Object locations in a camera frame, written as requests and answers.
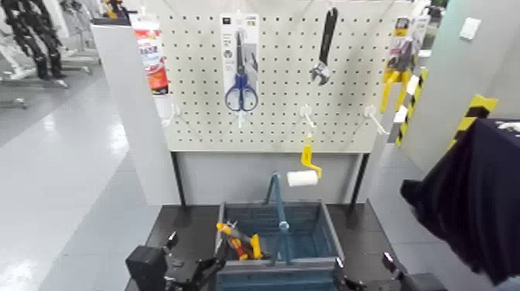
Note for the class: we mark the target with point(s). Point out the yellow black striped corner guard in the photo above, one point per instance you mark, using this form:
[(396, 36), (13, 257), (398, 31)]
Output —
[(411, 105), (473, 111)]

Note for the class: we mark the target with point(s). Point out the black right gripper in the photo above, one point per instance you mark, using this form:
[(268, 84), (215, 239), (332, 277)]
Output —
[(382, 284)]

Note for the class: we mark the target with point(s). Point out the black humanoid robot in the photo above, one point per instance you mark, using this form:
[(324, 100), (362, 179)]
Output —
[(36, 36)]

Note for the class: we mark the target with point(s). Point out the red and white sealant tube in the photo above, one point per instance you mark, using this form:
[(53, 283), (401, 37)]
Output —
[(152, 61)]

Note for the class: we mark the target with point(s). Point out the white wall switch plate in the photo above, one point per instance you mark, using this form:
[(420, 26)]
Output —
[(470, 28)]

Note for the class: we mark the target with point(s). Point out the black pegboard stand leg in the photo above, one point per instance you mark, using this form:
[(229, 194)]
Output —
[(178, 179), (360, 179)]

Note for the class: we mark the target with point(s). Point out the white pegboard hook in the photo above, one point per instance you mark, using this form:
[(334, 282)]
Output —
[(241, 118), (170, 116), (306, 113), (373, 116)]

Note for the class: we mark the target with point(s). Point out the beige perforated pegboard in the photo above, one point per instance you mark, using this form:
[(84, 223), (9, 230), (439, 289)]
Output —
[(203, 61)]

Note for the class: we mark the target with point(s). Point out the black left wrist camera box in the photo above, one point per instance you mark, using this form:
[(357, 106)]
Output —
[(145, 268)]

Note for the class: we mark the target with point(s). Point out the grey pegboard stand panel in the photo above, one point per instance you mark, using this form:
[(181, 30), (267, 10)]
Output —
[(235, 179)]

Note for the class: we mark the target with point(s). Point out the yellow and black machine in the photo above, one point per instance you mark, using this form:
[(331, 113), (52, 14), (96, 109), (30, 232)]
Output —
[(113, 8)]

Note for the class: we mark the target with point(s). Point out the dark navy fabric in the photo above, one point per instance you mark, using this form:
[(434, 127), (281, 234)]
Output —
[(479, 195)]

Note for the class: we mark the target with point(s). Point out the small white object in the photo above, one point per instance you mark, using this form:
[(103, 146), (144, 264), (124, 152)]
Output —
[(510, 126)]

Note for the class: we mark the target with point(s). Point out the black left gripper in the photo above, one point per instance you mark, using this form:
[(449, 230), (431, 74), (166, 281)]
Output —
[(180, 272)]

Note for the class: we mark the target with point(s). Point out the white robot stand frame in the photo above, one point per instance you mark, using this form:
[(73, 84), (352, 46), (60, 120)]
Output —
[(77, 61)]

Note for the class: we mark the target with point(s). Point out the white partition panel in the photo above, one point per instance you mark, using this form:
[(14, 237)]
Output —
[(130, 122)]

